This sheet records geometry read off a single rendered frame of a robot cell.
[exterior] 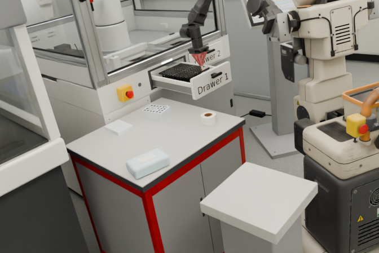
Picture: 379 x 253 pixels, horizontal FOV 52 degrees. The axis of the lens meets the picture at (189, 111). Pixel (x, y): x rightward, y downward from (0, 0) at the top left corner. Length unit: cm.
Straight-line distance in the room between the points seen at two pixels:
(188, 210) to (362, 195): 68
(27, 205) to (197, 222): 71
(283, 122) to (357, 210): 158
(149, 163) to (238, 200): 38
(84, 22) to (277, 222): 122
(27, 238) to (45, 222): 9
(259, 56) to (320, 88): 200
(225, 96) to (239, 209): 146
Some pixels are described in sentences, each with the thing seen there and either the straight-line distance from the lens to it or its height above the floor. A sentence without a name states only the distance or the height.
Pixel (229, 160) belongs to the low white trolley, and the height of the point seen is 60.
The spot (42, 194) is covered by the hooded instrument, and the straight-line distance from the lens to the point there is 172.
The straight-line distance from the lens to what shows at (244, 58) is 383.
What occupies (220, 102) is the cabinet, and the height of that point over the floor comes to 52.
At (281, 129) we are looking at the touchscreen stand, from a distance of 309.
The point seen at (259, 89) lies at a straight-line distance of 386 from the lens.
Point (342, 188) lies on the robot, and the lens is 151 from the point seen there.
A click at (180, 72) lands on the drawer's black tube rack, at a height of 90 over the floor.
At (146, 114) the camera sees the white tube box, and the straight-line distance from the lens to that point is 193.
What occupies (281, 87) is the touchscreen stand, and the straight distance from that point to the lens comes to 295.
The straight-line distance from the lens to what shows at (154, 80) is 211.
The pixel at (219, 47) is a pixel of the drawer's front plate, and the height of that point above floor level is 89.
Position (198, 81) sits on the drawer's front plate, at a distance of 190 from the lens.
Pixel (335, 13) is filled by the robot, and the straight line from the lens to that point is 166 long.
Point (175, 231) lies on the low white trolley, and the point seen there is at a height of 46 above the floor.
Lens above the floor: 155
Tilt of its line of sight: 24 degrees down
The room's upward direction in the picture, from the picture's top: 9 degrees counter-clockwise
